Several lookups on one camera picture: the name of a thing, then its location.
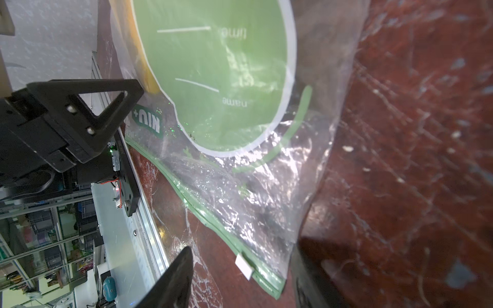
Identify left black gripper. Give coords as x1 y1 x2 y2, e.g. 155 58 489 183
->
0 78 145 199

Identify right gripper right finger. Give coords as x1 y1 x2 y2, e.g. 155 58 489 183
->
290 241 347 308

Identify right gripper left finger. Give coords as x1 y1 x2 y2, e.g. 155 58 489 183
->
136 246 194 308

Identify zip-top bag with bananas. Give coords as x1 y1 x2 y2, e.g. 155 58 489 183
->
126 0 370 299

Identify bananas in left bag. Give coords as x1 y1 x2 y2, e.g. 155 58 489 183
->
109 1 160 94

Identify aluminium front rail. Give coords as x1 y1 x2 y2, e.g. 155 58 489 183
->
90 53 170 286

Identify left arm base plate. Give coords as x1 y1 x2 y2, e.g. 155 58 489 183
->
114 129 141 217

